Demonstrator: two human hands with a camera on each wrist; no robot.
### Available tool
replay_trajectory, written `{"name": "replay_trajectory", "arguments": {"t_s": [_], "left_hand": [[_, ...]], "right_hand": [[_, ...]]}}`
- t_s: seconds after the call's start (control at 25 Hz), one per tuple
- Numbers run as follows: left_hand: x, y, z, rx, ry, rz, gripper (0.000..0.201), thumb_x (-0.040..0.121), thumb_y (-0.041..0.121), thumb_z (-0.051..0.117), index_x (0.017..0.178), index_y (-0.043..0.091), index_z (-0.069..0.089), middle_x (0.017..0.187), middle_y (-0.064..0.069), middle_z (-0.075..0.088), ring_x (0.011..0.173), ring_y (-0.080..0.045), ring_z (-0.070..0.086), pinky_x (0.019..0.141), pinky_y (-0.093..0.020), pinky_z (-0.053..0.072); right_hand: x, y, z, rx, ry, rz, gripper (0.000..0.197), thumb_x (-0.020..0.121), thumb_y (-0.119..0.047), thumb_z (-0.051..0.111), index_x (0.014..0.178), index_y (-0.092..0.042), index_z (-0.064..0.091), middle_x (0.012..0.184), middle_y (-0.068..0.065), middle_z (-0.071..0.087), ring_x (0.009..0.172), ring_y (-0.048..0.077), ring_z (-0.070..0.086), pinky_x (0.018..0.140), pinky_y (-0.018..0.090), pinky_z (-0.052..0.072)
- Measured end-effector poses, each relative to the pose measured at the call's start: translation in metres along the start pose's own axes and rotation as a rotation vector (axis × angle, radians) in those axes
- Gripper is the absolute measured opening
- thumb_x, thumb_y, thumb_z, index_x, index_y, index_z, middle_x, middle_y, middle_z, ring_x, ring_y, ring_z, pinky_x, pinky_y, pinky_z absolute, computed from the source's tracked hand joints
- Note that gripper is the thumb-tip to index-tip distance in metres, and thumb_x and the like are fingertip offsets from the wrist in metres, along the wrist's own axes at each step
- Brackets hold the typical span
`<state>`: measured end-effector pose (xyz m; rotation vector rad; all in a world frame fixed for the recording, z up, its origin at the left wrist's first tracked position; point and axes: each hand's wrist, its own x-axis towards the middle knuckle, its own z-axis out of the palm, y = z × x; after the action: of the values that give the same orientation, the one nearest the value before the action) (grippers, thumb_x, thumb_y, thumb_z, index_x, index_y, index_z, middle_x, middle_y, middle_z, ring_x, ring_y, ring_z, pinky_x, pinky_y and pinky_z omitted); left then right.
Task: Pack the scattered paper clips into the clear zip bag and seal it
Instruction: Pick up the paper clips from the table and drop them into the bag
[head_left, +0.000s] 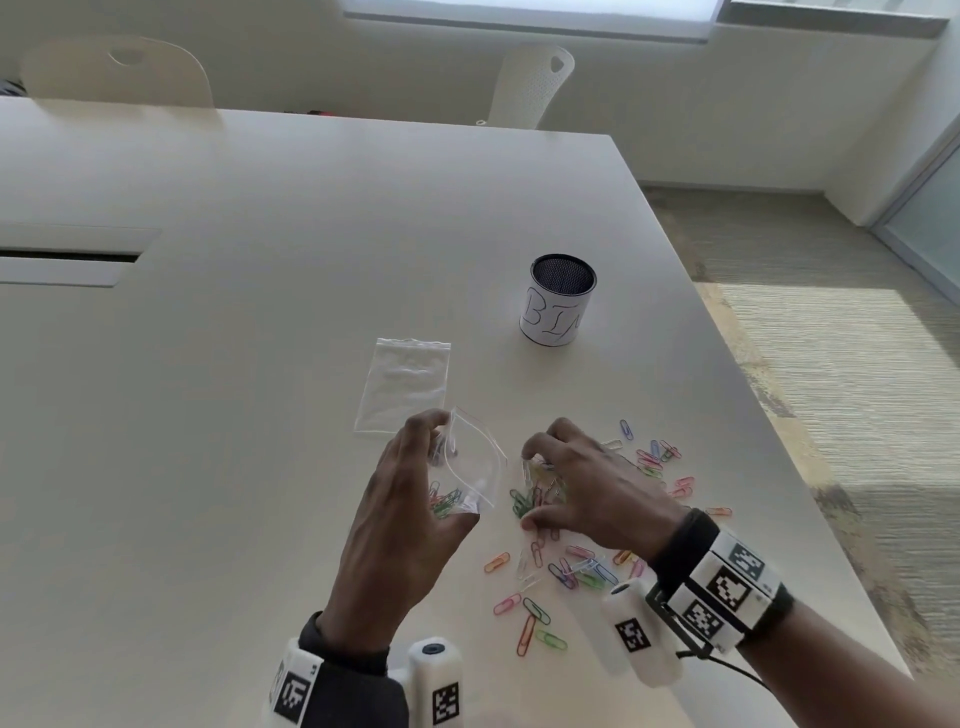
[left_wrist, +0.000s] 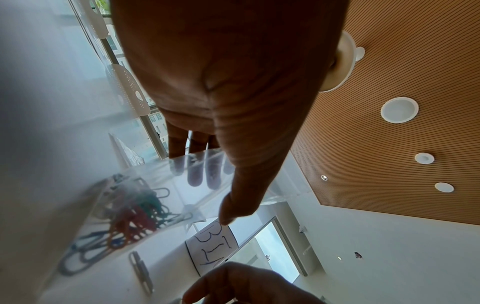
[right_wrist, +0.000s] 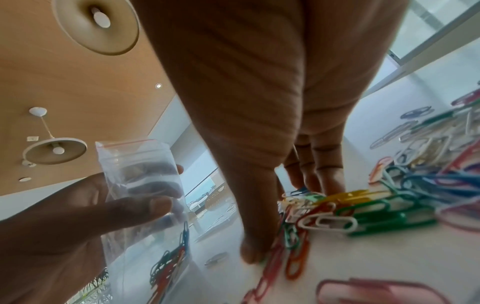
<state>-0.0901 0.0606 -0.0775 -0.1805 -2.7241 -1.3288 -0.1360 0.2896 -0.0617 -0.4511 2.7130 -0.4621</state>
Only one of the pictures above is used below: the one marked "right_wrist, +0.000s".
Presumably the pile of coloured paper clips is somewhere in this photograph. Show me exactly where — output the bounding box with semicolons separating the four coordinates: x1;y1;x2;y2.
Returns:
240;88;480;304

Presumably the grey lone paper clip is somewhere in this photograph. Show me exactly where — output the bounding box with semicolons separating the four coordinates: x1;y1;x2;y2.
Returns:
204;252;230;266

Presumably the clear plastic zip bag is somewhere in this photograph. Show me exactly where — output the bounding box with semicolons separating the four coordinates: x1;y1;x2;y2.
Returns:
94;139;197;297

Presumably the white pendant ceiling lamp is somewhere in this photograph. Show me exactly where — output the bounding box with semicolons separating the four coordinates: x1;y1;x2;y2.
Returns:
21;107;89;166

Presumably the person's left hand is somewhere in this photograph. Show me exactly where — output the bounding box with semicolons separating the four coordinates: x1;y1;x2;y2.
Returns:
0;164;186;304

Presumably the person's right hand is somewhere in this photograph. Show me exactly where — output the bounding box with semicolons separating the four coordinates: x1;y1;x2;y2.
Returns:
131;0;410;265

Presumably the white window frame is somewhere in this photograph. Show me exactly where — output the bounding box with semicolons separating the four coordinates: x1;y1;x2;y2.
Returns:
361;0;480;99

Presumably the bunch of bagged paper clips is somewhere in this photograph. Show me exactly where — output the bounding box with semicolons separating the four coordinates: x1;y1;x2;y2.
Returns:
149;221;191;291

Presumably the large round ceiling lamp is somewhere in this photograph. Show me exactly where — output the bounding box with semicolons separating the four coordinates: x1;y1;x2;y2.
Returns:
51;0;141;56

